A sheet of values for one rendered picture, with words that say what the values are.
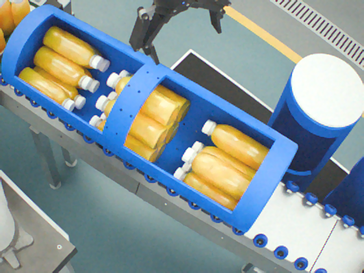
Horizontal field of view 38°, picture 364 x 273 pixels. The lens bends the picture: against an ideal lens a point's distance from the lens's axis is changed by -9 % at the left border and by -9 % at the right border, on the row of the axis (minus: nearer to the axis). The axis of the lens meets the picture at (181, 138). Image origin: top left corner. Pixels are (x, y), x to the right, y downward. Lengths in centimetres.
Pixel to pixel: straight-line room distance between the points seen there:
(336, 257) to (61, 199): 143
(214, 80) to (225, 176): 134
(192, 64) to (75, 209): 91
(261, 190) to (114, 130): 42
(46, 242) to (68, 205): 115
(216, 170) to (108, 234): 120
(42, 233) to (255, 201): 58
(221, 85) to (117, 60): 110
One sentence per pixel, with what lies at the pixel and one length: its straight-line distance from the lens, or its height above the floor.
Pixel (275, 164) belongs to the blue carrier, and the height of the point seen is 123.
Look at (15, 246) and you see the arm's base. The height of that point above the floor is 107.
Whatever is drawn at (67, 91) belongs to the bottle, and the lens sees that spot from 175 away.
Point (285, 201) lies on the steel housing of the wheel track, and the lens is 177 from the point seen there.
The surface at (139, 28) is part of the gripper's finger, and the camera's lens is 100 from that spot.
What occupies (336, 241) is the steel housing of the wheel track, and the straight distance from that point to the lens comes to 179.
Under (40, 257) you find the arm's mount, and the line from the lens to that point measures 155.
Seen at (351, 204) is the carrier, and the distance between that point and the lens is 226.
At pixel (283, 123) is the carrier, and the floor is 50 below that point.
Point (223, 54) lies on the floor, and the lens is 308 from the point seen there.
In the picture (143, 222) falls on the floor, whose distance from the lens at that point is 266.
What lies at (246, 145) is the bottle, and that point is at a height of 114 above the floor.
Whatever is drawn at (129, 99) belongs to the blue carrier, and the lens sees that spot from 151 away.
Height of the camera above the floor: 255
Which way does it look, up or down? 65 degrees down
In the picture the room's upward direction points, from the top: 12 degrees clockwise
